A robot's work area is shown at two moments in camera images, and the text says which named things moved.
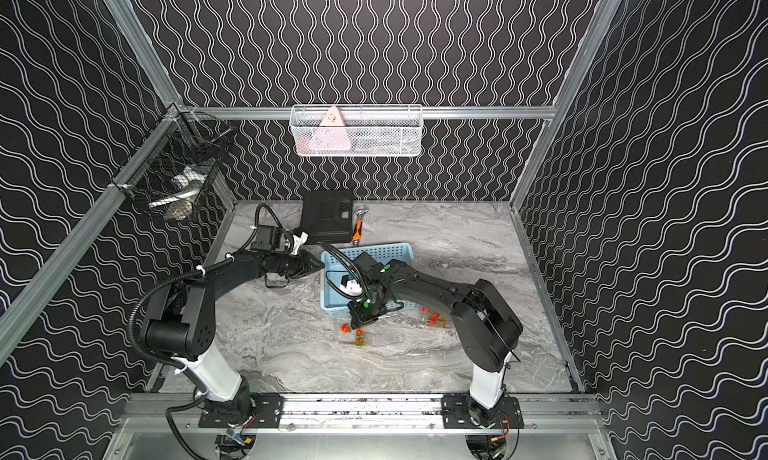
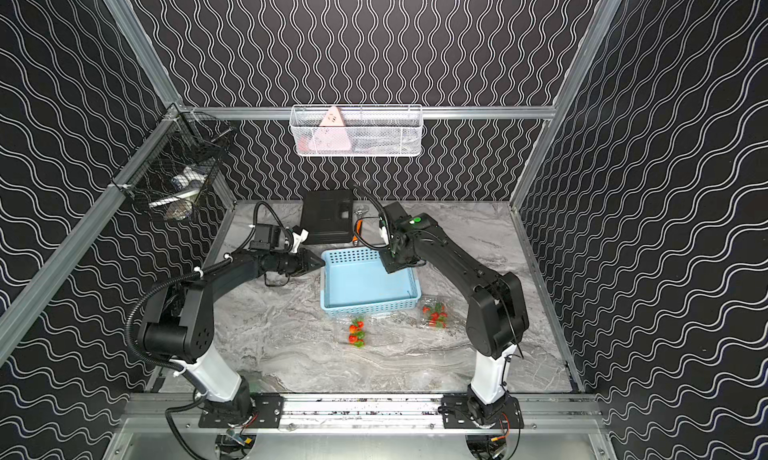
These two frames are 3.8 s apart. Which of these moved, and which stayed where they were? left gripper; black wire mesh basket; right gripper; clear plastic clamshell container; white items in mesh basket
Moved: right gripper
Stayed: black wire mesh basket; clear plastic clamshell container; white items in mesh basket; left gripper
